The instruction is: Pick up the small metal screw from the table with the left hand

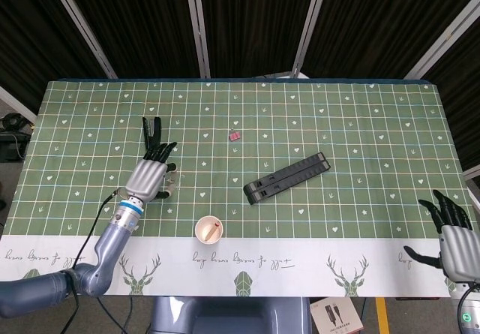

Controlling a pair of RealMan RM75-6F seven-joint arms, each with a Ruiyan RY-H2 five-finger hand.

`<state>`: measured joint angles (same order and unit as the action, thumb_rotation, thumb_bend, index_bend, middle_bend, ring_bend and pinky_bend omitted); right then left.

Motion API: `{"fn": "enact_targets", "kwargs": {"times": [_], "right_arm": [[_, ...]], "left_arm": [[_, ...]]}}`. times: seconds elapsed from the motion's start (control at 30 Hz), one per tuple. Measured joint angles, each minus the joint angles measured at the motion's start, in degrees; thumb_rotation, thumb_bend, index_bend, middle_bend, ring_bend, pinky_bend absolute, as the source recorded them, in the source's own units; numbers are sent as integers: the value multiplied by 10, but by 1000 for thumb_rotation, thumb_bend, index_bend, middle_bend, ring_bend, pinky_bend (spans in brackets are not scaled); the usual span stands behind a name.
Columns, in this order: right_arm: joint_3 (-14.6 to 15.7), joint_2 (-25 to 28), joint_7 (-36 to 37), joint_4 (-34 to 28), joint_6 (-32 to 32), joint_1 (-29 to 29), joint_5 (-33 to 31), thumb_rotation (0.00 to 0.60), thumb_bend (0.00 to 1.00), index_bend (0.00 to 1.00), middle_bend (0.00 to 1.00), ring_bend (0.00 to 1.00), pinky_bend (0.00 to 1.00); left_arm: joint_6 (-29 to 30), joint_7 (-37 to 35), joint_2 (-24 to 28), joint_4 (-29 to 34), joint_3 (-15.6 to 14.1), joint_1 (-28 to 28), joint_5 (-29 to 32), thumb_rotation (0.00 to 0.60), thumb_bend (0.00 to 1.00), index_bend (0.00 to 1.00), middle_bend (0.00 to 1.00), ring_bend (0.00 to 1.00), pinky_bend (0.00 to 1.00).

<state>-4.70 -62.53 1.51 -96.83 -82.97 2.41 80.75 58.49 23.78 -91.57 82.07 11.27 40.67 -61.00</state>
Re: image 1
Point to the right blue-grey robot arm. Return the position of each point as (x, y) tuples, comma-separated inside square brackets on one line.
[(471, 316)]

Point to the pink binder clip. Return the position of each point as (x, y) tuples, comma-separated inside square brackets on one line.
[(234, 136)]

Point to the green grid deer tablecloth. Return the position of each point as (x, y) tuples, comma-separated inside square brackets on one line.
[(262, 116)]

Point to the white base behind table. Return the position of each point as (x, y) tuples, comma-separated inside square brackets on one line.
[(287, 75)]

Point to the black round device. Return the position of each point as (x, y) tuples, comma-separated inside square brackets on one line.
[(14, 121)]

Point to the white paper cup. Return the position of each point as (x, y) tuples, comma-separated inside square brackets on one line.
[(203, 233)]

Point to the black fabric divider panel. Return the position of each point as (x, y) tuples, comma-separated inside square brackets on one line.
[(375, 22), (138, 22), (258, 22), (465, 105), (30, 30)]

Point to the pink capped tube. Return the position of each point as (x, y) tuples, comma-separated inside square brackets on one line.
[(213, 229)]

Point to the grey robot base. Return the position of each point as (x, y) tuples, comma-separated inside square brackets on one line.
[(225, 319)]

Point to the black equipment box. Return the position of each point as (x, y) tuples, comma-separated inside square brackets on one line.
[(13, 146)]

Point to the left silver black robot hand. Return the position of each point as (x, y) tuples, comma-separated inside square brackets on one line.
[(148, 178)]

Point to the black stapler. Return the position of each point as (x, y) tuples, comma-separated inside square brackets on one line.
[(153, 129)]

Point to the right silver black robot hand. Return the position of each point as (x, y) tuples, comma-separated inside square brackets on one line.
[(461, 255)]

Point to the silver divider frame post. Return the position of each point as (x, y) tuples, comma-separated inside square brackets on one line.
[(310, 26), (15, 103), (80, 26), (450, 35), (473, 173), (197, 26)]

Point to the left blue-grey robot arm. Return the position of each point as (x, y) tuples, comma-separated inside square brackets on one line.
[(112, 244)]

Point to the black folding laptop stand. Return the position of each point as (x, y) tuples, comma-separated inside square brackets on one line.
[(285, 178)]

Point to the yellow floor tape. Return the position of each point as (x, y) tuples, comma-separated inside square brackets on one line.
[(381, 315)]

